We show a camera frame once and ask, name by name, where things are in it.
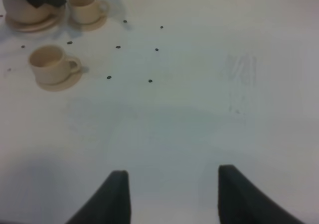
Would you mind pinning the beige far cup saucer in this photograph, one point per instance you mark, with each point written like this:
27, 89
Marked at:
87, 27

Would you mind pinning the beige far teacup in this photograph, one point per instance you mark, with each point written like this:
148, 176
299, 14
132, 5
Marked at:
85, 12

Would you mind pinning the beige teacup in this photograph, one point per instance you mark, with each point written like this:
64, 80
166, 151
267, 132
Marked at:
85, 12
51, 65

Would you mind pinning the beige cup saucer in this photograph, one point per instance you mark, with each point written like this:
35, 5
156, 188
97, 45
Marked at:
69, 82
87, 27

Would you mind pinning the beige teapot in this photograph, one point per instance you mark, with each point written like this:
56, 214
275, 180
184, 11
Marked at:
20, 11

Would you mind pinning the beige near teacup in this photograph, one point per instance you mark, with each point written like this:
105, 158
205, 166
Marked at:
51, 65

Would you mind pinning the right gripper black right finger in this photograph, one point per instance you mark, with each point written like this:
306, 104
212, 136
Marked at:
241, 202

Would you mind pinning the beige near cup saucer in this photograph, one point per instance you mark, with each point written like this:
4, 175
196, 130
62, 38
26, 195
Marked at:
69, 82

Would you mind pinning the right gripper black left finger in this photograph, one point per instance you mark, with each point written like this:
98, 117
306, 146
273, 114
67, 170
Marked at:
111, 204

